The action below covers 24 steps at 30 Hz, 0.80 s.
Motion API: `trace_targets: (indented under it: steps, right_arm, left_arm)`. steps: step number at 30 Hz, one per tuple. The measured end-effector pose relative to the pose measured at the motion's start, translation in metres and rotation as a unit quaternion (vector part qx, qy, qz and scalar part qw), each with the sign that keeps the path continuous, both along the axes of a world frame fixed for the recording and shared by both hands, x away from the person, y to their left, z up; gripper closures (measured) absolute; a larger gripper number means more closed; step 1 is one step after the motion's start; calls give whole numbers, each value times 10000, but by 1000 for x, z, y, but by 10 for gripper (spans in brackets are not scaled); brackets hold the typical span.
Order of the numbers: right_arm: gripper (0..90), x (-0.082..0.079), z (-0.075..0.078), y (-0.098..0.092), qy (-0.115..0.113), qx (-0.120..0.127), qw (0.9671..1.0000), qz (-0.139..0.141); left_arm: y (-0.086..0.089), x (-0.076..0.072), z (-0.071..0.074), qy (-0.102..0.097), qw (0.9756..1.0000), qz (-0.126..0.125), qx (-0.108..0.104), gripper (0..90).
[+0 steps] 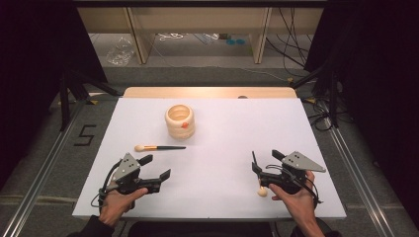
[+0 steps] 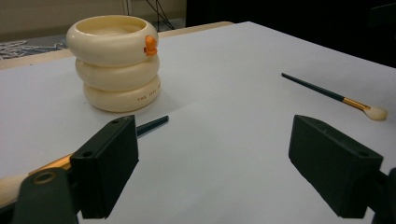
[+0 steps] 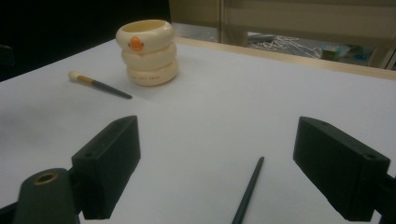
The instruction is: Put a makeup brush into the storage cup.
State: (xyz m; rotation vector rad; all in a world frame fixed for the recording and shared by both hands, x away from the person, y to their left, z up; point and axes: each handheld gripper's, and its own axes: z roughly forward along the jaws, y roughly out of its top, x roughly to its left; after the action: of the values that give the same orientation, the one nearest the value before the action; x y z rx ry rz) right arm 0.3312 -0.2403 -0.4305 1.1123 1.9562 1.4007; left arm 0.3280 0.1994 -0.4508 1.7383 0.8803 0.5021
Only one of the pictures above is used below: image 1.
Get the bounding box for right hand-held gripper cable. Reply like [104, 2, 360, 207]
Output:
[266, 163, 323, 205]

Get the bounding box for black curtain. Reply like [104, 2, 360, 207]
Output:
[0, 0, 109, 191]
[304, 0, 419, 228]

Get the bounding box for small makeup brush black handle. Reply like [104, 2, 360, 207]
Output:
[251, 150, 269, 198]

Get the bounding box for aluminium rail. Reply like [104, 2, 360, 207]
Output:
[319, 98, 396, 237]
[1, 98, 87, 237]

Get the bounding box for white cord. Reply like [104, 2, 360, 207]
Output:
[157, 32, 186, 42]

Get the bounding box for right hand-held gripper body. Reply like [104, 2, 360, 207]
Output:
[260, 150, 327, 196]

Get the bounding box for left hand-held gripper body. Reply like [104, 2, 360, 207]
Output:
[106, 152, 163, 196]

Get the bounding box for large makeup brush black handle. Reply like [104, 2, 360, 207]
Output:
[133, 144, 187, 153]

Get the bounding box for light wooden desk frame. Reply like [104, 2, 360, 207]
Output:
[77, 7, 325, 65]

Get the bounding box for thin white floor cable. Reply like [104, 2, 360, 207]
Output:
[239, 66, 292, 82]

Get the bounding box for person's left hand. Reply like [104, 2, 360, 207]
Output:
[98, 187, 149, 228]

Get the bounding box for black cable bundle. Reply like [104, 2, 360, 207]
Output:
[302, 97, 340, 132]

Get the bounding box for white foam board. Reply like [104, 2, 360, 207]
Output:
[71, 97, 348, 221]

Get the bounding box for hanging black cables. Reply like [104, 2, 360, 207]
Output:
[265, 7, 314, 69]

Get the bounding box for cream ribbed brush holder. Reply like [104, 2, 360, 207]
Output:
[164, 104, 196, 140]

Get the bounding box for black metal stand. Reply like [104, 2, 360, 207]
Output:
[290, 62, 340, 128]
[58, 68, 122, 132]

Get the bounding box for hand-held gripper cable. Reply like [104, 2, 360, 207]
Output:
[90, 159, 124, 209]
[266, 163, 323, 205]

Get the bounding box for person's right hand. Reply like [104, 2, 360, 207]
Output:
[268, 170, 319, 228]

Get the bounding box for left hand-held gripper cable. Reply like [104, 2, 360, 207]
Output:
[90, 159, 124, 209]

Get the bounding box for clear plastic bag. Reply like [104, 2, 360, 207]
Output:
[106, 37, 136, 67]

